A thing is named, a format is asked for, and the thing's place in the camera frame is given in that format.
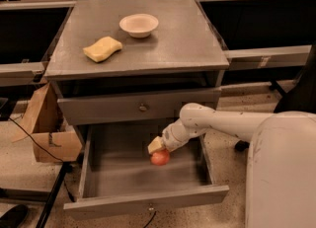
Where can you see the yellow sponge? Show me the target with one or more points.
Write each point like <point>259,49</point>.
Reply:
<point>102,49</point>

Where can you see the red apple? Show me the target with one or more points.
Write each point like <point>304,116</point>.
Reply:
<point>160,158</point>

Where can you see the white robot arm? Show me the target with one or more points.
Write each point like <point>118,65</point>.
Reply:
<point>281,166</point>

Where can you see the black office chair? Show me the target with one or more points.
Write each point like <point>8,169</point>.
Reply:
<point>293,97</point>

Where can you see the black metal stand leg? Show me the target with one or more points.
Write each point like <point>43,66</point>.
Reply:
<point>53,195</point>

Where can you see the grey open middle drawer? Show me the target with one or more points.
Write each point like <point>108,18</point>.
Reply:
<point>117,177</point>

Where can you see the brown cardboard box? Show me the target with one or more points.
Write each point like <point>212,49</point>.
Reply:
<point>55,140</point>

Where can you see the grey drawer cabinet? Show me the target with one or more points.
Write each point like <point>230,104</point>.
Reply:
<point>181,53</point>

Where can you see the white ceramic bowl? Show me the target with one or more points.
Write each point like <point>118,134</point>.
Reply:
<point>139,25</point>

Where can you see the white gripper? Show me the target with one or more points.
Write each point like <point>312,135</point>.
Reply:
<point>171,138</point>

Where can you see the black shoe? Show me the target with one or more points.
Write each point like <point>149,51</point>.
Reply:
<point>14,217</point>

